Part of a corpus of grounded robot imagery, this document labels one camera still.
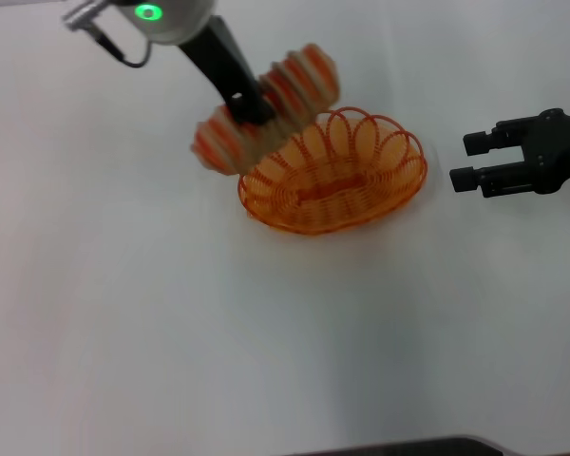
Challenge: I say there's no orange woven plastic basket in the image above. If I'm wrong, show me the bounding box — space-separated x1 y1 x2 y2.
237 105 429 238

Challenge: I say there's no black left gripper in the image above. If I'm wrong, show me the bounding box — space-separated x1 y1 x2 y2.
177 14 277 126

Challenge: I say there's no orange striped bread roll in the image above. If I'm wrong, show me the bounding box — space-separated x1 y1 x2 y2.
191 43 342 178

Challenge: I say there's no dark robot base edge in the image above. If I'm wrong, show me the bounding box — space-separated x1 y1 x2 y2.
288 433 515 456

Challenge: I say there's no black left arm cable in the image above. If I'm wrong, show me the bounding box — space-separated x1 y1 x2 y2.
60 0 152 69

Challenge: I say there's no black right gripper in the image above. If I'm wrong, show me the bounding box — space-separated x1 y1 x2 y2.
448 106 570 200

